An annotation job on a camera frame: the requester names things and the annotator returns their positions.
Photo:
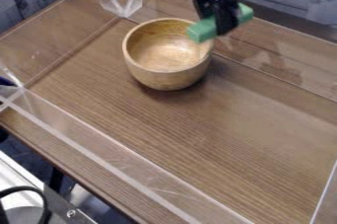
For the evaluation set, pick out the grey metal base plate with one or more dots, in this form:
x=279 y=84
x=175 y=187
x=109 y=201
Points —
x=53 y=212

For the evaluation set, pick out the green rectangular block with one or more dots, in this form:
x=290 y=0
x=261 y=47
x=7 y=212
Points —
x=202 y=30

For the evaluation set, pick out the light wooden bowl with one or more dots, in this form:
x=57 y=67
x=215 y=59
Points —
x=163 y=59

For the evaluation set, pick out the clear acrylic corner bracket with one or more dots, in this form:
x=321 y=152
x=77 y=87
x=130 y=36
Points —
x=122 y=8

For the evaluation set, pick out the clear acrylic front barrier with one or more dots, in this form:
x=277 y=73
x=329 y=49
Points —
x=151 y=195

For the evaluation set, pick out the black table leg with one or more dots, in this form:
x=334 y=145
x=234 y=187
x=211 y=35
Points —
x=55 y=180

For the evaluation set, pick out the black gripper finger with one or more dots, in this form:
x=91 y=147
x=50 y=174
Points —
x=226 y=15
x=203 y=8

